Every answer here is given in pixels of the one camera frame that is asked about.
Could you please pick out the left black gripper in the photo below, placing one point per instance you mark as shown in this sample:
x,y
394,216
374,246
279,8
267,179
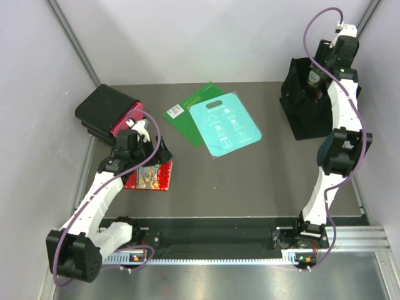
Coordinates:
x,y
162,155

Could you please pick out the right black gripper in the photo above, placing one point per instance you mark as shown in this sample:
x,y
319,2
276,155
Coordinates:
x,y
323,49

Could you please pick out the small green glass bottle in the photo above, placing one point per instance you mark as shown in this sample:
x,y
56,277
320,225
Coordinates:
x,y
314,82

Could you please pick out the red bull can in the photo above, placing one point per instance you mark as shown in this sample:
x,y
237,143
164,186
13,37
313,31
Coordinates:
x,y
319,95

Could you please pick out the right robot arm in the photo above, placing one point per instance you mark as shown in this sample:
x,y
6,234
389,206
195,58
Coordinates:
x,y
337,156

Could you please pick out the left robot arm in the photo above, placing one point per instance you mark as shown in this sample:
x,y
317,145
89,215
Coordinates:
x,y
78,249

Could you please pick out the black canvas bag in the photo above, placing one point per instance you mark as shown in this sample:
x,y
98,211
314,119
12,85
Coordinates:
x,y
308,118

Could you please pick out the red illustrated book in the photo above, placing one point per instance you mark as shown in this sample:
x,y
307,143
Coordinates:
x,y
152,178

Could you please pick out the green plastic board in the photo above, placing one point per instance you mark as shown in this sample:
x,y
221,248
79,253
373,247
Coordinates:
x,y
180,118

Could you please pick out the teal folding board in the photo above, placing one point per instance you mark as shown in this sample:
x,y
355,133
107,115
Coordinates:
x,y
224,124

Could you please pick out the black and pink case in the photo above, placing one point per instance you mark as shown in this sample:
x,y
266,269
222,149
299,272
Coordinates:
x,y
103,113

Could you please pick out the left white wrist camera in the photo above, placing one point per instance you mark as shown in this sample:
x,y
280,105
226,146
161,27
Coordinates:
x,y
141,127

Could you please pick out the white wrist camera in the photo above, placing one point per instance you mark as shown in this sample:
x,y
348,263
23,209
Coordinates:
x,y
343,29
141,127

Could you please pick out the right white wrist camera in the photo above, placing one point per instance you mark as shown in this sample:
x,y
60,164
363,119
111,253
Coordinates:
x,y
343,29

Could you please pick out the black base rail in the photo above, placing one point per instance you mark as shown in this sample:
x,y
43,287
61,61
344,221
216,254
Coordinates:
x,y
219,237

